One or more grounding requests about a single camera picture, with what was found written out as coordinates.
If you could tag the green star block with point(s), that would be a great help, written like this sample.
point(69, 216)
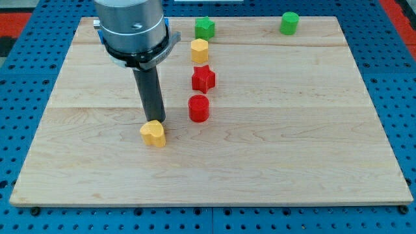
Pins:
point(204, 28)

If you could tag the yellow heart block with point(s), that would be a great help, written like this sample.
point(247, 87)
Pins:
point(152, 134)

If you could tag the red star block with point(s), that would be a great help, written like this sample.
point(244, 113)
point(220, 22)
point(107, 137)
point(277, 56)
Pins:
point(203, 79)

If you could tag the light wooden board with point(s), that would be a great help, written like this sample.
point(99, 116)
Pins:
point(290, 124)

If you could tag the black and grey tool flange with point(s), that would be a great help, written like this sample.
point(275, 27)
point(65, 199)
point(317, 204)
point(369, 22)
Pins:
point(143, 60)

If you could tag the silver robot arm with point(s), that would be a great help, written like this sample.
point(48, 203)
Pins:
point(136, 36)

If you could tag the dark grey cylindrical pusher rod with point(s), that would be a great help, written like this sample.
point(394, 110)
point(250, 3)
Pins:
point(150, 94)

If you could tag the red cylinder block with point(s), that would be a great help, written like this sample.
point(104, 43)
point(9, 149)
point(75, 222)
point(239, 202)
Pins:
point(198, 107)

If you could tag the green cylinder block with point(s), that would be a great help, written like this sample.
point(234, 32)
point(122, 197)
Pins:
point(289, 23)

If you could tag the yellow hexagon block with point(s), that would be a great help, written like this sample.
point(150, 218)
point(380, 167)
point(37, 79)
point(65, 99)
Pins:
point(199, 50)

